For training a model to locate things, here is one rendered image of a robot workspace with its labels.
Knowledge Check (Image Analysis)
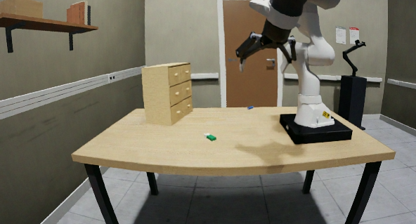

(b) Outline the tan wooden chest of drawers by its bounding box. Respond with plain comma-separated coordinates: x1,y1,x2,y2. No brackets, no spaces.
141,62,193,126

